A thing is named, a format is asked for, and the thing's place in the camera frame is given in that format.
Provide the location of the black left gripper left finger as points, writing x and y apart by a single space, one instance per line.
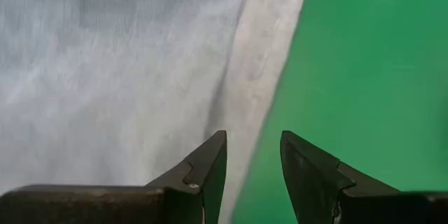
196 189

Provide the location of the light blue denim jeans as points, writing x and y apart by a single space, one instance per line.
105 77

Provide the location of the green table mat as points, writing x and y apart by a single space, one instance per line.
367 77

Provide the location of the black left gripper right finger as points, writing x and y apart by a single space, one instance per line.
315 189

